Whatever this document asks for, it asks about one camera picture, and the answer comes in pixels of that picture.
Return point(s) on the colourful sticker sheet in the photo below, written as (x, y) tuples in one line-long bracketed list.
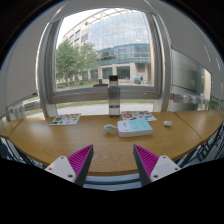
[(65, 119)]

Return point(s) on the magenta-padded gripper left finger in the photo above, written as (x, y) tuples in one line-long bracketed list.
[(63, 168)]

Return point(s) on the glass office building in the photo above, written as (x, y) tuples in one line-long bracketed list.
[(123, 33)]

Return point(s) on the white and teal power strip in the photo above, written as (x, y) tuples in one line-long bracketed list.
[(135, 128)]

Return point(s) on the clear bottle with dark cap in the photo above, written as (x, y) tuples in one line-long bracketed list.
[(114, 100)]

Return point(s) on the green tree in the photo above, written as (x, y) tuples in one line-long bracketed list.
[(66, 60)]

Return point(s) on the small white charger block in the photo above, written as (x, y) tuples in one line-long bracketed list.
[(167, 123)]

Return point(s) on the grey rail with white sockets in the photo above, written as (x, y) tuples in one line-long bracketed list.
[(186, 99), (20, 108)]

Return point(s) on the space-themed sticker sheet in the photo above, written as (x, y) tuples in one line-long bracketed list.
[(140, 115)]

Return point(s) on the grey window frame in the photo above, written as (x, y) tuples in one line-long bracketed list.
[(100, 95)]

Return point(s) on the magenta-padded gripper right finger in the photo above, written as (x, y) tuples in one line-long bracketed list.
[(163, 168)]

